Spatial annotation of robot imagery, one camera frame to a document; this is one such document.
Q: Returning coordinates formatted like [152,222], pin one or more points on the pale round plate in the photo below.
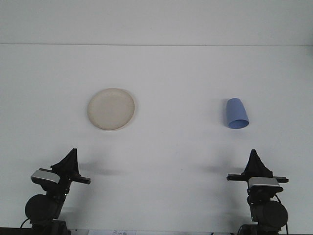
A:
[111,109]

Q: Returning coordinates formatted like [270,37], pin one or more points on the white printed paper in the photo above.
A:
[110,232]

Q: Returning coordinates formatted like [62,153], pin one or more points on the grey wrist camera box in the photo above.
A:
[264,182]
[45,176]

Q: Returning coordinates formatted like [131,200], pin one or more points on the pale blue cup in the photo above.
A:
[236,110]

